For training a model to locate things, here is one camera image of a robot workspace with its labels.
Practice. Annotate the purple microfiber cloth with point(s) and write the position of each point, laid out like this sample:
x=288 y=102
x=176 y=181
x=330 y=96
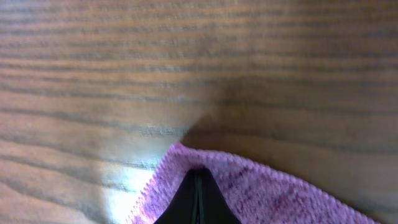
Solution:
x=255 y=193

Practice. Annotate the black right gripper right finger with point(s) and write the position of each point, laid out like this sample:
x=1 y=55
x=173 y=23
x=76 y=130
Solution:
x=212 y=207

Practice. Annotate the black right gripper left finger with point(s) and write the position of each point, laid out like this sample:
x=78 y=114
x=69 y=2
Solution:
x=183 y=209

